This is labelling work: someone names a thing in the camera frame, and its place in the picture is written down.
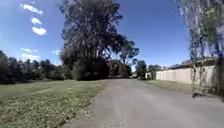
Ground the wide grass field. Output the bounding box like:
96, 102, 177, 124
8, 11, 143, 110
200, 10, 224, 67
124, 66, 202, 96
0, 79, 109, 128

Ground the row of trees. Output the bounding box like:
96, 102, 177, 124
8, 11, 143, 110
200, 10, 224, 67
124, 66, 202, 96
0, 49, 73, 84

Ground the slender tall tree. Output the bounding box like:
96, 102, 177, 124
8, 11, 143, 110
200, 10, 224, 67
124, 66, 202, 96
113, 34, 140, 78

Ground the reddish-brown bush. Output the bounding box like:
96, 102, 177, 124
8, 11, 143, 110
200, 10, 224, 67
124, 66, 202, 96
107, 59, 133, 79

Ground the thin-trunked tree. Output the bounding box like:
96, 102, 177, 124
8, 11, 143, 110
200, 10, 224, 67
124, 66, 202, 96
176, 0, 224, 99

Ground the pale boundary wall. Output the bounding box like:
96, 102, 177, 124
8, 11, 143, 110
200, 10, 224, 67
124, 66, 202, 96
145, 64, 218, 86

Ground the building behind wall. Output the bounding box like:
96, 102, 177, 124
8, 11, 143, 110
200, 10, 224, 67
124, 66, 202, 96
168, 57, 218, 70

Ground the grey gravel path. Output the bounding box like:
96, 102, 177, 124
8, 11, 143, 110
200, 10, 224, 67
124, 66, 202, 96
61, 78, 224, 128

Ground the tall large tree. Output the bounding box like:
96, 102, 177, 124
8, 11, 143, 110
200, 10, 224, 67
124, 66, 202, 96
59, 0, 134, 81

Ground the narrow grass strip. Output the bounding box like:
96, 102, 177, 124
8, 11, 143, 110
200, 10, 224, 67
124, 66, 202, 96
143, 79, 224, 101

